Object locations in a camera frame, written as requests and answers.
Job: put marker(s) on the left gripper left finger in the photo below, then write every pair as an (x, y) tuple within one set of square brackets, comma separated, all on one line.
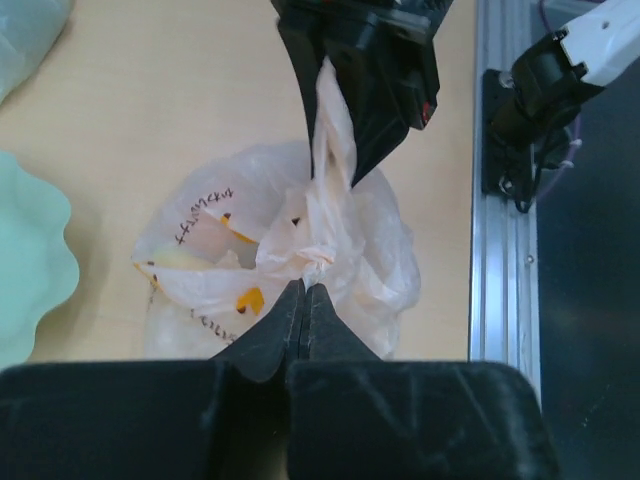
[(163, 419)]

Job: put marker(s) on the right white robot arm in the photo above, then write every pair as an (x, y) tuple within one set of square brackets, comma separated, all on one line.
[(571, 65)]

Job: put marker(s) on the aluminium front rail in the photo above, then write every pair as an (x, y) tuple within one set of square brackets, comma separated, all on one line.
[(504, 302)]

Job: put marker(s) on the light green fruit plate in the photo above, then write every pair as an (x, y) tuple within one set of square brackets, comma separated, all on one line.
[(38, 270)]

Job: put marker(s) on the tied green plastic bag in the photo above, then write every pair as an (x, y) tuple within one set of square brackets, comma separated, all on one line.
[(29, 29)]

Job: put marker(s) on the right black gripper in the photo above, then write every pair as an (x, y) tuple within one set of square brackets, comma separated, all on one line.
[(384, 57)]

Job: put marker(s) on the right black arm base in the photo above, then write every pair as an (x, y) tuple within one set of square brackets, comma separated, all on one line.
[(509, 165)]

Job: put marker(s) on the banana print plastic bag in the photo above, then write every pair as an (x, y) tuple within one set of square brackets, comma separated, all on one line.
[(221, 249)]

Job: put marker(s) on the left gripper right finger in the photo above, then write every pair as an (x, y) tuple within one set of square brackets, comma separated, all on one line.
[(354, 416)]

